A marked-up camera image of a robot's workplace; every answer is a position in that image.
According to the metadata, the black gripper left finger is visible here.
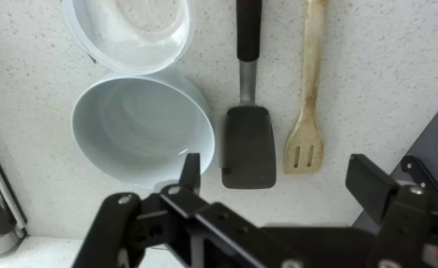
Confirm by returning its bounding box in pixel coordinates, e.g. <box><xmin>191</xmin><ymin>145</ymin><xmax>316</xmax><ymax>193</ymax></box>
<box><xmin>161</xmin><ymin>153</ymin><xmax>203</xmax><ymax>217</ymax></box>

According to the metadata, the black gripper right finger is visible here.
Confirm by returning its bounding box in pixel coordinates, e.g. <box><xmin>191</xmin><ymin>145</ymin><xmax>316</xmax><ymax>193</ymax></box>
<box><xmin>346</xmin><ymin>153</ymin><xmax>428</xmax><ymax>223</ymax></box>

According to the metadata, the black silicone spatula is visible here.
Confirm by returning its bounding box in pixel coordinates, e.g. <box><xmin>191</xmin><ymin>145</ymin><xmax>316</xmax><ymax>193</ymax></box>
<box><xmin>222</xmin><ymin>0</ymin><xmax>276</xmax><ymax>188</ymax></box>

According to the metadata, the white ceramic bowl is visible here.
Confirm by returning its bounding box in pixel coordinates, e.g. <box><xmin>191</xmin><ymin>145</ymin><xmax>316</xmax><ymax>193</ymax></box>
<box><xmin>72</xmin><ymin>71</ymin><xmax>216</xmax><ymax>187</ymax></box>

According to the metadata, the wooden slotted spatula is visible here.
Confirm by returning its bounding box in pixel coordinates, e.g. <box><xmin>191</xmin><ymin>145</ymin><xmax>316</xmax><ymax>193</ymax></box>
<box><xmin>283</xmin><ymin>0</ymin><xmax>328</xmax><ymax>174</ymax></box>

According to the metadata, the clear plastic container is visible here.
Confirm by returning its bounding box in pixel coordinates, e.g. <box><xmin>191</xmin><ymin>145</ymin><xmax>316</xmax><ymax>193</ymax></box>
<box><xmin>61</xmin><ymin>0</ymin><xmax>194</xmax><ymax>74</ymax></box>

